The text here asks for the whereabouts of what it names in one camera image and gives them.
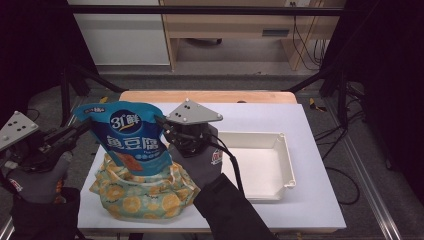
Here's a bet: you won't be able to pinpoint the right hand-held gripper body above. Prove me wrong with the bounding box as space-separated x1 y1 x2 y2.
165 98 224 159

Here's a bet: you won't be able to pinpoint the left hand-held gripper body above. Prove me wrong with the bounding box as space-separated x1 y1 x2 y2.
0 110 73 173

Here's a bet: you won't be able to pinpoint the blue snack packet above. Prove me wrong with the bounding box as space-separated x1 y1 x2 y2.
72 100 174 177

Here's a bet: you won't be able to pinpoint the green orange-print cloth bag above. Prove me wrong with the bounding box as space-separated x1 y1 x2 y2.
89 153 202 221

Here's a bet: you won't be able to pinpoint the person's right hand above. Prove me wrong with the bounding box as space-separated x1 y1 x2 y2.
168 124 224 192

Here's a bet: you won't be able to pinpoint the person's left hand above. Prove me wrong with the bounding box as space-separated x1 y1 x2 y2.
6 150 73 205

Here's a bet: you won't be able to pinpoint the black curtain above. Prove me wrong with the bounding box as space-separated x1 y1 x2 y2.
328 0 424 204
0 0 98 148

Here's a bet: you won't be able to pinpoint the white plastic tray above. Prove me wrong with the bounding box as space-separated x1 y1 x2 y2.
218 130 297 203

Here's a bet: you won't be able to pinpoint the white cabinet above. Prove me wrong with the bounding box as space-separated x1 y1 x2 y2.
68 0 171 67

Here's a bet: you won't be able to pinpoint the wooden desk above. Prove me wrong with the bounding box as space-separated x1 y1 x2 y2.
159 0 348 73

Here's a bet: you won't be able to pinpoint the black metal crossbar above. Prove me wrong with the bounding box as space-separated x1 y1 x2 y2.
64 4 348 17

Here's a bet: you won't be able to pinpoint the thin black floor cable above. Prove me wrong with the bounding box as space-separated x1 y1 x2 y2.
25 108 41 124

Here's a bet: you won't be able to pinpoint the aluminium floor rail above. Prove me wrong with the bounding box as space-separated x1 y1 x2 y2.
324 98 403 240
0 94 86 240

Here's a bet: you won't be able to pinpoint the black metal frame strut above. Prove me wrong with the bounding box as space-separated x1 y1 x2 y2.
286 64 351 129
59 64 129 128

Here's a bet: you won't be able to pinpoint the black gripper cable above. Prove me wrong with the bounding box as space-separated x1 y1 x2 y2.
203 132 362 206

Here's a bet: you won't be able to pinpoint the black hanging cable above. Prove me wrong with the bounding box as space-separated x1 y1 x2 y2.
291 2 321 72

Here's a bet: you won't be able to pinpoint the bundle of hanging cables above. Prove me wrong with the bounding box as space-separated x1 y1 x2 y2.
313 39 331 69

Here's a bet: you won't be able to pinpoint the black floor cables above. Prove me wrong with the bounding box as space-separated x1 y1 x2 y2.
313 109 367 158

